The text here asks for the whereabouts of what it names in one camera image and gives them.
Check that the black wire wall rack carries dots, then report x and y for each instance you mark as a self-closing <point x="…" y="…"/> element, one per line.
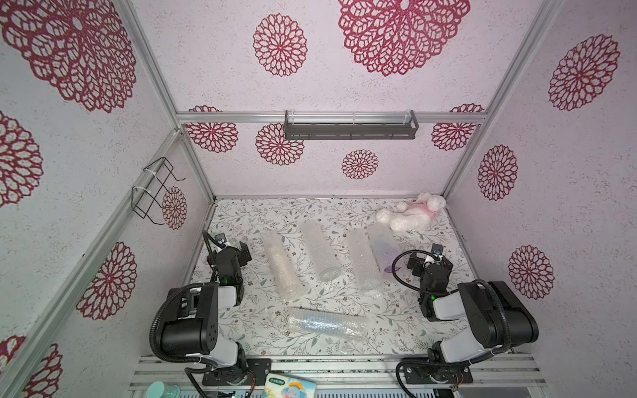
<point x="145" y="197"/>

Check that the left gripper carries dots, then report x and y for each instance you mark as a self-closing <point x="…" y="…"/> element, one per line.
<point x="226" y="251"/>

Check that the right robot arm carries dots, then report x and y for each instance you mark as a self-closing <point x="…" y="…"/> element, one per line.
<point x="498" y="321"/>

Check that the tissue pack with cartoon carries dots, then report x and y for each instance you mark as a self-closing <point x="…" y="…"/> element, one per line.
<point x="281" y="386"/>

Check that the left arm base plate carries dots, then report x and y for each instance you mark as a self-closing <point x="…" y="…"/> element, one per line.
<point x="251" y="371"/>

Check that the black wall shelf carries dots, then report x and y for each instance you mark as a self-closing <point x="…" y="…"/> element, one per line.
<point x="306" y="131"/>

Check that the bubble wrapped item front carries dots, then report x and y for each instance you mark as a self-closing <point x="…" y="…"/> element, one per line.
<point x="335" y="325"/>

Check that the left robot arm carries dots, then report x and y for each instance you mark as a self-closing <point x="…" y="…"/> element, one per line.
<point x="185" y="329"/>

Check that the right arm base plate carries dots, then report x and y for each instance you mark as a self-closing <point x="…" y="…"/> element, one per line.
<point x="422" y="371"/>

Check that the white pink plush toy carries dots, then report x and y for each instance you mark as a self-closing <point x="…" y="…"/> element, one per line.
<point x="417" y="216"/>

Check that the bubble wrapped purple vase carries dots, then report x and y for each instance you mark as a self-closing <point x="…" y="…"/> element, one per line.
<point x="384" y="246"/>

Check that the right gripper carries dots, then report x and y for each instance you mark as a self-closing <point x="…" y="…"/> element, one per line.
<point x="430" y="264"/>

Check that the teal bottle cap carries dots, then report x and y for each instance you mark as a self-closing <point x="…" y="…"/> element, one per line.
<point x="160" y="389"/>

